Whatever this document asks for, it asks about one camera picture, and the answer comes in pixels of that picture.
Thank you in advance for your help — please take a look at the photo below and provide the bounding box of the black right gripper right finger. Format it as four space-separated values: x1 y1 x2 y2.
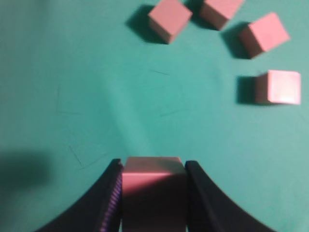
185 160 273 232

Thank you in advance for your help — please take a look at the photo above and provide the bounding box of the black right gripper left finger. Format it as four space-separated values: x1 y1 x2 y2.
38 159 123 232

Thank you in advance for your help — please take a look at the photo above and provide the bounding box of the pink cube carried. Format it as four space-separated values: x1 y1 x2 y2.
255 70 301 104
148 0 193 44
122 157 188 232

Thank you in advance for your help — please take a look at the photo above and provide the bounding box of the pink cube placed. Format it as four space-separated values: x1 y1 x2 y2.
239 12 290 58
200 0 245 30

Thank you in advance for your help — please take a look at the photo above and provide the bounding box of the green cloth backdrop and cover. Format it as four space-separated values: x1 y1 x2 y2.
0 0 309 232

